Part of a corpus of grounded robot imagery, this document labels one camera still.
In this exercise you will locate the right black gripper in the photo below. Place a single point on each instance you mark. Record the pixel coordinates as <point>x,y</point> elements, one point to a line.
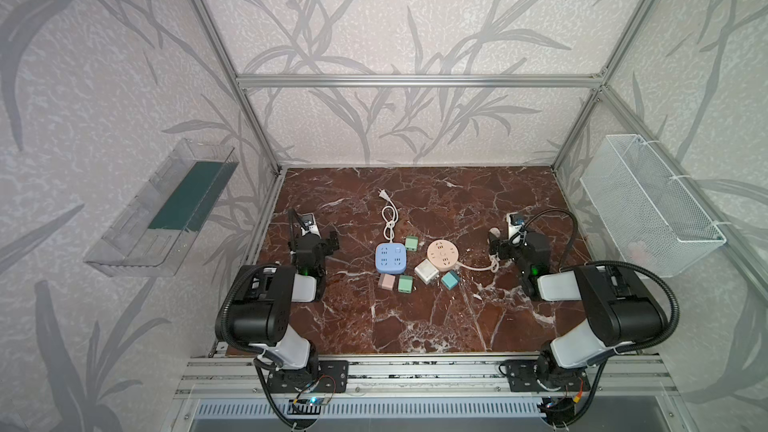
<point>508,246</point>

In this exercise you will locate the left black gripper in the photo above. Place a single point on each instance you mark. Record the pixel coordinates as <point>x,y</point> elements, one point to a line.
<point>315,240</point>

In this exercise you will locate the teal plug adapter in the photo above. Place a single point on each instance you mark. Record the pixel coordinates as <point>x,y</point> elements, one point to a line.
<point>450,279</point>

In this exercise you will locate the green plug adapter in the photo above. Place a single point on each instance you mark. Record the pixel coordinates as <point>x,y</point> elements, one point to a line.
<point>411,243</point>
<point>405,284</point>

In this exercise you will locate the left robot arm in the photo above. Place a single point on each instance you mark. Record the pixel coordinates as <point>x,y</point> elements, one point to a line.
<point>255,315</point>

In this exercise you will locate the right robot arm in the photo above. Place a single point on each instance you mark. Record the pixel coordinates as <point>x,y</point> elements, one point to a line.
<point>627,308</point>

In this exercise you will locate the pink plug adapter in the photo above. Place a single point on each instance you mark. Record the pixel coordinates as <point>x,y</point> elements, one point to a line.
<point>387,282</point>

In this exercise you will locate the white plug adapter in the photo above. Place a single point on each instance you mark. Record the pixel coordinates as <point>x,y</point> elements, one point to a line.
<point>426,271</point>

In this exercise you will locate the blue square power strip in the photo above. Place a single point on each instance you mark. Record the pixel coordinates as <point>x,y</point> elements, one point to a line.
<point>390,258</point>

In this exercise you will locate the pink round power strip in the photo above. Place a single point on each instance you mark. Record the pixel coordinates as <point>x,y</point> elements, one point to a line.
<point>443,255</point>

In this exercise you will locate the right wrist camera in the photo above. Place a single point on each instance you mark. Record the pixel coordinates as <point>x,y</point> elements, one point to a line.
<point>515,223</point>

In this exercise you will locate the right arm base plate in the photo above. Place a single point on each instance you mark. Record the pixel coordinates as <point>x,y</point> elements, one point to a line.
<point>543,376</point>

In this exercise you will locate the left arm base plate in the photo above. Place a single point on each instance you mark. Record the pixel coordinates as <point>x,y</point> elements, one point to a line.
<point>327,376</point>

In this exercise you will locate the white wire basket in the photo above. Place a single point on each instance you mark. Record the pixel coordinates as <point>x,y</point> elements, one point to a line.
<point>651,216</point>

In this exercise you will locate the clear plastic wall tray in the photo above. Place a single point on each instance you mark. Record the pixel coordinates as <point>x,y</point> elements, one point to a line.
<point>155,232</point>

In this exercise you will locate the aluminium frame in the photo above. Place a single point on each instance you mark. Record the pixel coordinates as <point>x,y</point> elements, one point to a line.
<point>542,82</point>

